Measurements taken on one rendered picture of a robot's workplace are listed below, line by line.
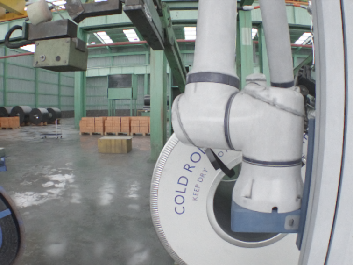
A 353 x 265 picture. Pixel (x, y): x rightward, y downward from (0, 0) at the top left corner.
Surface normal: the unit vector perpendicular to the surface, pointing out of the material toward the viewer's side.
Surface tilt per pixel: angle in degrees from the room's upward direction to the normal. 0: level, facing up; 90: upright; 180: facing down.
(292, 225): 90
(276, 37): 112
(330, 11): 90
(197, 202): 90
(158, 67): 90
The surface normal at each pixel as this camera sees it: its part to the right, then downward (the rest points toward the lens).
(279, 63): -0.46, 0.44
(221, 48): 0.18, -0.03
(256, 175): -0.73, -0.05
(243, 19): -0.07, 0.10
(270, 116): -0.48, 0.09
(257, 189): -0.61, -0.30
